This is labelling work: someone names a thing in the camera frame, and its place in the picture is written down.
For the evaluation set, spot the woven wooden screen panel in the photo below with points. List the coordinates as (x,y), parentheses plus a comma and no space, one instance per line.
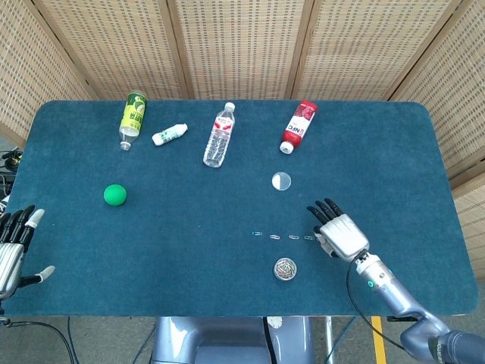
(363,49)
(454,95)
(30,76)
(473,227)
(121,49)
(242,49)

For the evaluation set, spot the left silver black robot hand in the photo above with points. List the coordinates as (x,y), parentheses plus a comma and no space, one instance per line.
(9,261)

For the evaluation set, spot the blue-grey robot torso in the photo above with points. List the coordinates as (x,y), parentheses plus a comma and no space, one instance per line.
(182,341)

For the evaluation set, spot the small white green-print bottle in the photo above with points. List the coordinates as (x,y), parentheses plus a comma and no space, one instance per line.
(168,134)

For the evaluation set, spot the yellow-green label plastic bottle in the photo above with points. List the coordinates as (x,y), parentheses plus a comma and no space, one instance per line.
(133,117)

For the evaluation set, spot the teal carpet table cover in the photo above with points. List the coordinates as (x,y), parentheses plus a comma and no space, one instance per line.
(189,265)

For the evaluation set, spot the clear water bottle red label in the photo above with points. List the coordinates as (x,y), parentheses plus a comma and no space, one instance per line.
(219,140)

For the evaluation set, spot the red juice bottle white cap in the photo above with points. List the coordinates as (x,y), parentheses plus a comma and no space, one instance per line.
(299,127)

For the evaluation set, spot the green ball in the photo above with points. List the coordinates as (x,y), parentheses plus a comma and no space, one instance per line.
(115,195)

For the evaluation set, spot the silver metal table leg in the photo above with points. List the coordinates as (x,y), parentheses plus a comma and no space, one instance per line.
(329,341)

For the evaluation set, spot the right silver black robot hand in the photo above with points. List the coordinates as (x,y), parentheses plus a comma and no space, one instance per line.
(343,235)

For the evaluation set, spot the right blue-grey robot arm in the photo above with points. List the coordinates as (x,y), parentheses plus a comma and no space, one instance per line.
(398,292)

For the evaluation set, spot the clear dish with metal bits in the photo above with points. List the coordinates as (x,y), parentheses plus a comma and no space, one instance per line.
(285,269)

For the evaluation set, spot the black table edge bracket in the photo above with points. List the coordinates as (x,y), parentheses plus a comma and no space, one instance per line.
(396,318)

